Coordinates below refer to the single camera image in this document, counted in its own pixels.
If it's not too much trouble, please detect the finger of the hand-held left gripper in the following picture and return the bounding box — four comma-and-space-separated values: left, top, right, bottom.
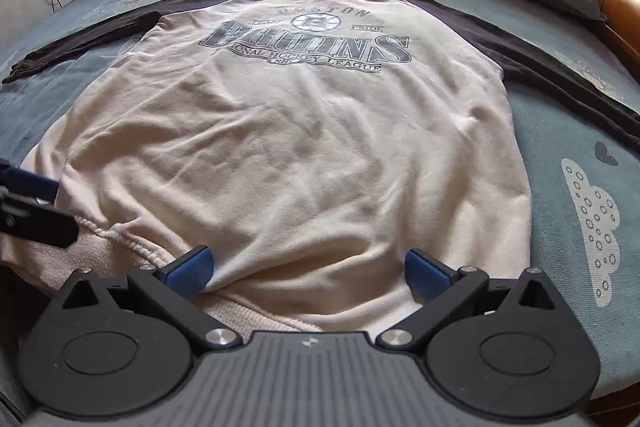
0, 193, 80, 249
0, 161, 60, 204

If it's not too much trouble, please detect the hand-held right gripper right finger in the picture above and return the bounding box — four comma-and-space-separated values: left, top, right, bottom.
376, 249, 580, 355

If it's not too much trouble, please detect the bed with blue floral sheet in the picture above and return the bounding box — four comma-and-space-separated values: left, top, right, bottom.
0, 0, 640, 427

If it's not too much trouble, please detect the beige sweatshirt with dark sleeves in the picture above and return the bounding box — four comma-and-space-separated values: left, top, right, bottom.
0, 0, 640, 338

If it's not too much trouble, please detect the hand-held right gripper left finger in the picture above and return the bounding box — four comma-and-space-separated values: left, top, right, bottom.
60, 245, 243, 355

